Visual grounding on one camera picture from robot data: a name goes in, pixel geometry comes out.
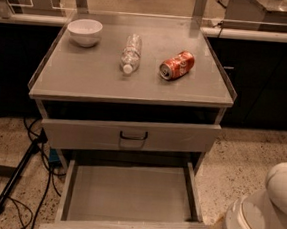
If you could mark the grey drawer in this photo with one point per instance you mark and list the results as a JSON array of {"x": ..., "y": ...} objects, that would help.
[
  {"x": 133, "y": 136},
  {"x": 101, "y": 194}
]

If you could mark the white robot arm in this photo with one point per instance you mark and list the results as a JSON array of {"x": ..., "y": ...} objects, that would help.
[{"x": 276, "y": 190}]

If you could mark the grey drawer cabinet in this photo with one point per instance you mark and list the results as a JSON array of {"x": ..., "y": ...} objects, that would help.
[{"x": 75, "y": 83}]

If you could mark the grey top drawer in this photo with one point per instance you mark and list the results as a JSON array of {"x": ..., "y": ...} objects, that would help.
[{"x": 133, "y": 136}]

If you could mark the orange soda can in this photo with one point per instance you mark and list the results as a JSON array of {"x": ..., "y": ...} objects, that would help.
[{"x": 177, "y": 66}]

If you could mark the blue box under cabinet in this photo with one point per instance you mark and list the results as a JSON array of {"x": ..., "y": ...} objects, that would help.
[{"x": 53, "y": 157}]

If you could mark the clear plastic water bottle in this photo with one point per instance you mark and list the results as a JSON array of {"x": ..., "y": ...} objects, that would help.
[{"x": 130, "y": 59}]

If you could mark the black floor stand bar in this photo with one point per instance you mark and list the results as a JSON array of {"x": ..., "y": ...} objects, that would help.
[{"x": 32, "y": 149}]

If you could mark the white ceramic bowl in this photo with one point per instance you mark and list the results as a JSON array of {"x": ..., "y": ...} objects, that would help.
[{"x": 85, "y": 32}]

